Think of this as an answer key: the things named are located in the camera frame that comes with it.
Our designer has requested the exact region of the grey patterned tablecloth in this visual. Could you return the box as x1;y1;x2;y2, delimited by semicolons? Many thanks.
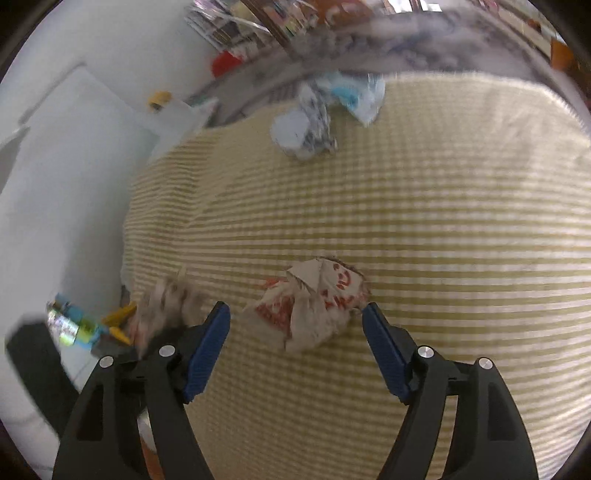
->
185;9;563;136

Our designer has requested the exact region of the small yellow tape roll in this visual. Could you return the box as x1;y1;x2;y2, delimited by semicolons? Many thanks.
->
147;90;173;112

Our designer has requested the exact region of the crumpled white grey wrapper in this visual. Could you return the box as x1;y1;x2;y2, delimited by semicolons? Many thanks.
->
271;83;339;161

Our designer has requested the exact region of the red print paper wrapper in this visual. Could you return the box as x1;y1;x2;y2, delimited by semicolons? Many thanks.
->
242;257;370;354

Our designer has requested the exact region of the white magazine rack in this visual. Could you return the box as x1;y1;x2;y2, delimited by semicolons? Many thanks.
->
185;0;288;52

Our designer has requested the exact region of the red bag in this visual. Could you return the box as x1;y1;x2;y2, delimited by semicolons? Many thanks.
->
211;50;243;77

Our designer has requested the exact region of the white desk lamp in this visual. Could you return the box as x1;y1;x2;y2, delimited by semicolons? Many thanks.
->
142;90;221;163

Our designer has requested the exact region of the yellow clip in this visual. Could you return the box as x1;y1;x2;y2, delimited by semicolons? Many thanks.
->
101;300;140;345

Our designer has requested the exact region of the crumpled blue white plastic bag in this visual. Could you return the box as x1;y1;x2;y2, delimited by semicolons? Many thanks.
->
330;73;387;128

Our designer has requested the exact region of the beige striped cloth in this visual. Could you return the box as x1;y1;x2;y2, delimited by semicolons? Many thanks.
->
120;72;591;480

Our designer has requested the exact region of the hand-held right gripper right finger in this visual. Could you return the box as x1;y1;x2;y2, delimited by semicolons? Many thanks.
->
361;302;540;480

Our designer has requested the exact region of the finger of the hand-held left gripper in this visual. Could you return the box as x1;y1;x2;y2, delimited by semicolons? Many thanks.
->
6;322;81;437

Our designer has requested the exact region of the mottled wrapper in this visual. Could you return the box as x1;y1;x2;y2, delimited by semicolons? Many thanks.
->
129;272;206;359

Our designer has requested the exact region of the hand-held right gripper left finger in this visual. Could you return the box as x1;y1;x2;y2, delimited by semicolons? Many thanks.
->
52;301;232;480

